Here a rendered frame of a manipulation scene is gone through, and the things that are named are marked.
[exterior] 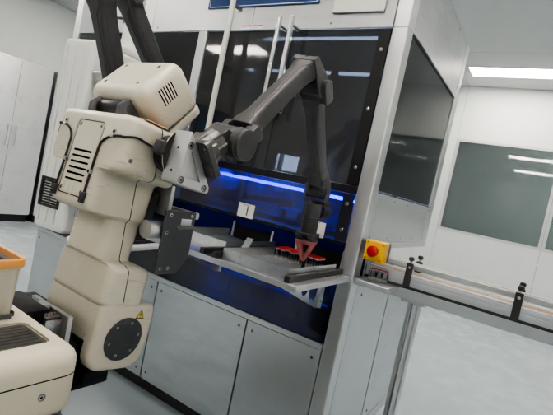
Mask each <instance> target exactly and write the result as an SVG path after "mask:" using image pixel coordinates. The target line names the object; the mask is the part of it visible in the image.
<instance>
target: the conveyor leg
mask: <svg viewBox="0 0 553 415"><path fill-rule="evenodd" d="M401 301H405V302H408V304H407V311H406V314H405V319H404V322H403V326H402V332H401V336H400V340H399V344H398V348H397V354H396V358H395V362H394V366H393V372H392V376H391V380H390V383H389V387H388V394H387V398H386V401H385V405H384V409H383V415H397V411H398V407H399V403H400V399H401V395H402V389H403V385H404V381H405V378H406V373H407V368H408V363H409V360H410V356H411V350H412V346H413V342H414V338H415V335H416V328H417V324H418V320H419V317H420V312H421V307H424V308H425V307H426V306H427V305H422V304H419V303H416V302H414V301H409V300H407V299H404V298H401Z"/></svg>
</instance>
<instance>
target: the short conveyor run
mask: <svg viewBox="0 0 553 415"><path fill-rule="evenodd" d="M418 259H419V261H416V263H413V261H415V259H414V257H409V261H410V262H409V261H406V260H403V259H397V258H394V257H391V256H389V259H388V263H391V264H394V265H397V266H400V267H404V268H406V269H404V268H399V267H396V266H392V265H390V264H386V263H377V262H375V263H367V264H366V267H365V274H364V277H368V274H369V268H372V267H374V268H379V269H382V270H385V271H389V273H388V280H387V283H389V284H392V285H394V286H397V291H395V292H393V293H390V294H391V295H394V296H398V297H401V298H404V299H407V300H409V301H414V302H416V303H419V304H422V305H427V306H429V307H432V308H435V309H437V310H442V311H445V312H448V313H450V314H453V315H458V316H461V317H463V318H466V319H470V320H473V321H476V322H479V323H482V324H486V325H489V326H491V327H495V328H497V329H502V330H504V331H507V332H510V333H515V334H517V335H520V336H523V337H525V338H530V339H533V340H536V341H538V342H541V343H546V344H549V345H551V346H553V310H548V309H545V308H542V307H539V306H536V305H541V306H545V307H547V308H551V309H553V300H549V299H546V298H543V297H539V296H534V295H531V294H528V293H525V292H526V290H525V287H526V286H527V284H526V283H525V282H520V285H519V286H518V290H517V291H516V290H513V289H509V288H507V287H501V286H498V285H495V284H491V283H488V282H483V281H479V280H476V279H473V278H469V277H464V276H461V275H457V274H455V273H449V272H446V271H443V270H439V269H436V268H431V267H427V266H425V265H423V263H422V262H421V260H422V259H424V257H423V256H421V255H419V256H418ZM413 270H415V271H414V272H413ZM422 273H426V274H429V275H433V276H436V277H441V278H444V279H448V280H450V281H454V282H459V283H461V284H465V285H468V286H471V287H476V288H480V289H483V290H486V291H491V292H494V293H497V294H500V295H504V296H509V297H512V298H514V300H513V299H510V298H507V297H503V296H498V295H496V294H492V293H489V292H486V291H481V290H477V289H475V288H471V287H466V286H463V285H460V284H457V283H454V282H449V281H445V280H443V279H439V278H436V277H431V276H428V275H425V274H422ZM523 301H526V302H530V303H533V304H536V305H531V304H528V303H524V302H523Z"/></svg>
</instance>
